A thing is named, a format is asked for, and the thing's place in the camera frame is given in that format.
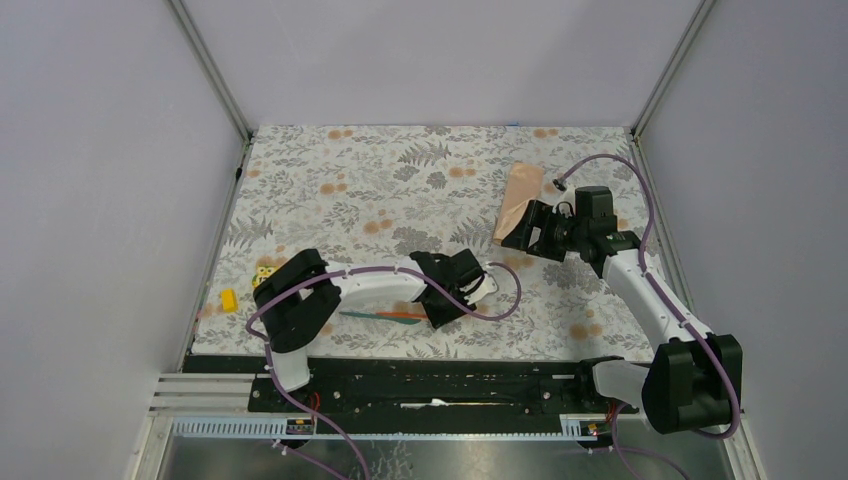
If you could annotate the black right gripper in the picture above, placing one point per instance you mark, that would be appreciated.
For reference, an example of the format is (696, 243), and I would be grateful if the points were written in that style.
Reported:
(542, 216)

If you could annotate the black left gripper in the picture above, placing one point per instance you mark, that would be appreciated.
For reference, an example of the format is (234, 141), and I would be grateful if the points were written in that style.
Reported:
(437, 317)

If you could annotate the teal plastic knife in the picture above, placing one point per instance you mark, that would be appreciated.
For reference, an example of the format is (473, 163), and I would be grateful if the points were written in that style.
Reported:
(371, 316)

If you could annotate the orange plastic fork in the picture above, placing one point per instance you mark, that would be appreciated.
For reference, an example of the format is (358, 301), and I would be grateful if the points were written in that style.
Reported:
(401, 314)

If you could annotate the orange cloth napkin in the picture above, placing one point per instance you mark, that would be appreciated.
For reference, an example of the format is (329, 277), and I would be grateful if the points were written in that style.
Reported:
(524, 183)

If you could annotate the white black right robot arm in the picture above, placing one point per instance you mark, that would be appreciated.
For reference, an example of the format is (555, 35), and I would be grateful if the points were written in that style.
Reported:
(694, 380)

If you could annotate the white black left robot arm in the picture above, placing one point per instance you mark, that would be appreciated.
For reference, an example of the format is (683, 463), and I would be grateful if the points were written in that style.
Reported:
(296, 300)

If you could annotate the floral patterned tablecloth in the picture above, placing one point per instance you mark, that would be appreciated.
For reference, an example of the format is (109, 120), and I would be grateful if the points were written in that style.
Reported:
(367, 194)

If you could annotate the yellow toy block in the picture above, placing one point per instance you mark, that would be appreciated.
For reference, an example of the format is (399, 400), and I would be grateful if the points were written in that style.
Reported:
(262, 273)
(228, 301)

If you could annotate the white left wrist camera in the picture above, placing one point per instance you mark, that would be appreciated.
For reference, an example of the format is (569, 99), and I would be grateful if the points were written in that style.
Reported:
(482, 287)

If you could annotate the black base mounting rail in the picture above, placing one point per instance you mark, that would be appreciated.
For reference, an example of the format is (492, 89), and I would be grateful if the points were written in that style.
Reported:
(422, 397)

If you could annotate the right aluminium frame post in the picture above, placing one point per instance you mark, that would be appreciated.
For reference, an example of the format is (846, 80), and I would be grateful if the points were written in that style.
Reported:
(678, 55)

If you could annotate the aluminium frame post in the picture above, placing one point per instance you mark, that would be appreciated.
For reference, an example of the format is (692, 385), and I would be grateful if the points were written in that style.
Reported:
(678, 55)
(205, 59)

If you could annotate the left aluminium frame post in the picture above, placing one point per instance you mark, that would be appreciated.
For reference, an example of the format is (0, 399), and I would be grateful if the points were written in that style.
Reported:
(205, 59)

